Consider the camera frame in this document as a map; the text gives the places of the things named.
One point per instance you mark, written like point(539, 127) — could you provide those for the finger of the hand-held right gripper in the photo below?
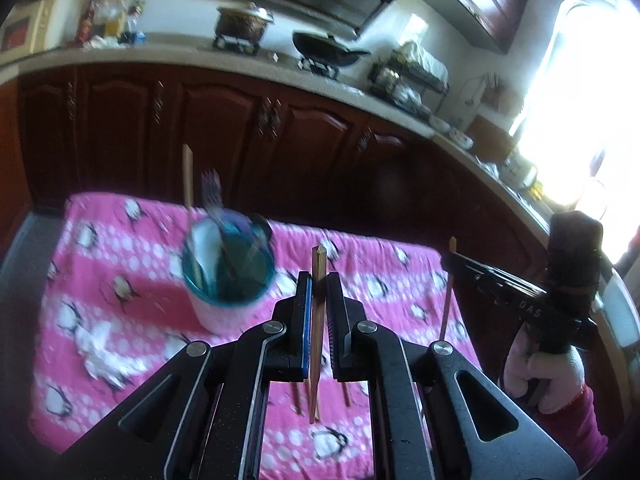
point(472, 272)

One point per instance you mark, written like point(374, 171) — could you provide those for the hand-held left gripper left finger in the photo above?
point(306, 330)

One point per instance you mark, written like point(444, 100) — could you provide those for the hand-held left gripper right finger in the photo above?
point(334, 340)

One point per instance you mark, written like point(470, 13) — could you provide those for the brown wooden chopstick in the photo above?
point(297, 400)
point(346, 395)
point(446, 310)

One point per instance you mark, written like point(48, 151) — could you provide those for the pale wooden chopstick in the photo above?
point(318, 280)
point(188, 175)

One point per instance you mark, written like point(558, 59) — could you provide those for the white floral cup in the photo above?
point(225, 310)

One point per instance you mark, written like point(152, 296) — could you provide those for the metal spoon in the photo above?
point(260, 225)

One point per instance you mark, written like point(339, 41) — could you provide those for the white ceramic spoon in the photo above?
point(205, 245)

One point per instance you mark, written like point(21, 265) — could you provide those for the metal fork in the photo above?
point(212, 190)

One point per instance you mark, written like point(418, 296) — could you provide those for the person's right forearm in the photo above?
point(575, 430)

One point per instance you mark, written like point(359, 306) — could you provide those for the person's right hand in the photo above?
point(565, 375)

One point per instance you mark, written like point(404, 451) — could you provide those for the wooden cutting board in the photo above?
point(492, 137)

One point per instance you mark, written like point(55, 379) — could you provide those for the bright window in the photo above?
point(575, 110)

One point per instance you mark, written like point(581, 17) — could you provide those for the wooden utensil holder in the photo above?
point(492, 95)

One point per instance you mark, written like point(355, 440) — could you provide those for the pink penguin print towel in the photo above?
point(125, 260)

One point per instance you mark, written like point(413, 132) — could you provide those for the crumpled white tissue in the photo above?
point(100, 355)

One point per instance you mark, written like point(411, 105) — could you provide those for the black stove burner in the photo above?
point(235, 45)
point(317, 69)

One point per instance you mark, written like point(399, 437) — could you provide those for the black wok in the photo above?
point(327, 50)

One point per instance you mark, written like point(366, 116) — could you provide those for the dark wooden kitchen cabinets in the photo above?
point(125, 130)

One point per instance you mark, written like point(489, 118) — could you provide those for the brown clay pot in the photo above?
point(242, 22)

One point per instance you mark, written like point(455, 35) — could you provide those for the yellow-capped bottle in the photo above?
point(137, 10)

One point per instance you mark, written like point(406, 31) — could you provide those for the clear oil bottle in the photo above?
point(115, 20)

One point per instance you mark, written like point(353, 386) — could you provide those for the dark sauce bottle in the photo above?
point(86, 17)

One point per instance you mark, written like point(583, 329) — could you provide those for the white countertop appliance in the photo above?
point(57, 25)

